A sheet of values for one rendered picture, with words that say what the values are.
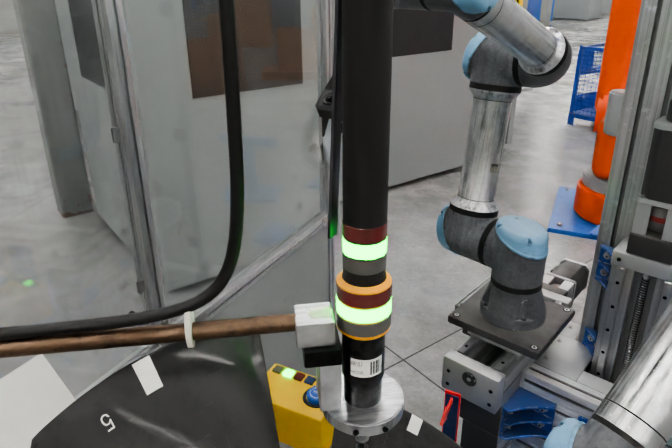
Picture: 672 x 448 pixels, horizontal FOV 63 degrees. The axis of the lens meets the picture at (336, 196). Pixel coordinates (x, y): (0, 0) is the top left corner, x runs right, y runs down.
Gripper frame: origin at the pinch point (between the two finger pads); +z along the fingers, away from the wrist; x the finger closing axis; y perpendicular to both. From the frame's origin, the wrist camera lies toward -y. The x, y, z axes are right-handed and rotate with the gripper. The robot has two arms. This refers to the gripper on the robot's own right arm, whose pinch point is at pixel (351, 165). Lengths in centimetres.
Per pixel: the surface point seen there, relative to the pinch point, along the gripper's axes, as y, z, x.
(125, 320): -61, -8, -10
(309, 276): 62, 67, 46
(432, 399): 111, 148, 12
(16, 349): -66, -7, -4
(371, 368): -52, -3, -26
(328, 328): -53, -7, -23
